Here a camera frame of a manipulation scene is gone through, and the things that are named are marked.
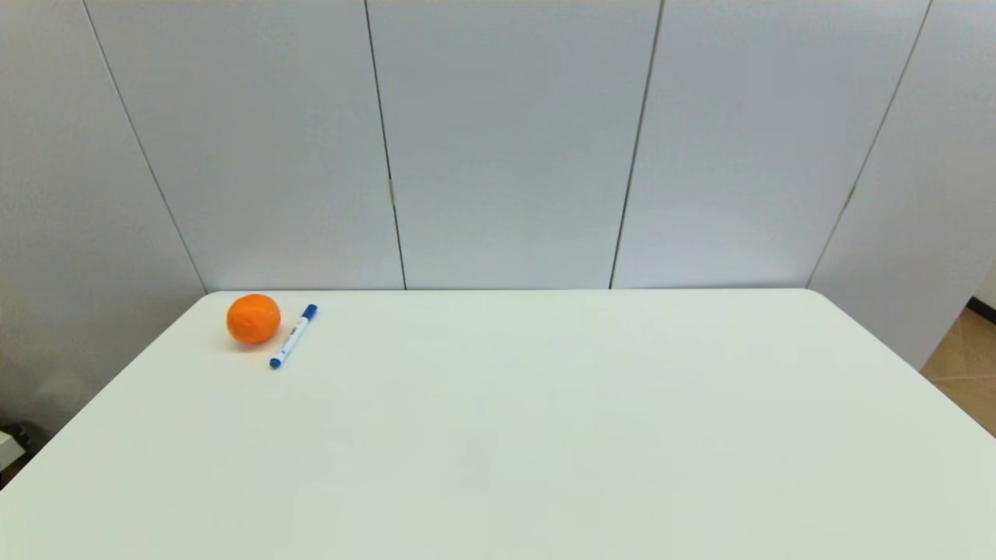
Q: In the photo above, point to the orange fruit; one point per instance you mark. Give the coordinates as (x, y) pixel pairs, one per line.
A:
(254, 319)

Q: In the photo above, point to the blue and white marker pen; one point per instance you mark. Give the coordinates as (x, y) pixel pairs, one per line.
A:
(293, 337)

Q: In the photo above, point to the white box on floor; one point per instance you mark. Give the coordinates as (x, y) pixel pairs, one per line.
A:
(8, 449)

